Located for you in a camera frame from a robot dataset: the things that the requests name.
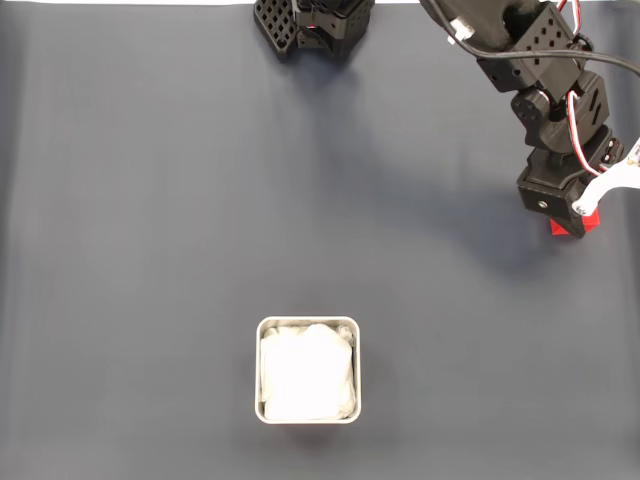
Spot red cube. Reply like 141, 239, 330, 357
549, 209, 600, 237

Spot camera board on white mount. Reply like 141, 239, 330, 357
572, 134, 640, 217

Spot dark grey table mat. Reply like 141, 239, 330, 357
0, 2, 640, 480

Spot white cloth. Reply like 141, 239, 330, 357
260, 323, 357, 421

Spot red white black servo wire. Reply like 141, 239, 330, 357
552, 0, 596, 51
567, 89, 607, 177

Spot white cable connector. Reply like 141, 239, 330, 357
447, 18, 476, 46

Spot black camera cable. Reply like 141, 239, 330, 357
419, 0, 640, 77

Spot square metal box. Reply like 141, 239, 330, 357
254, 314, 362, 426

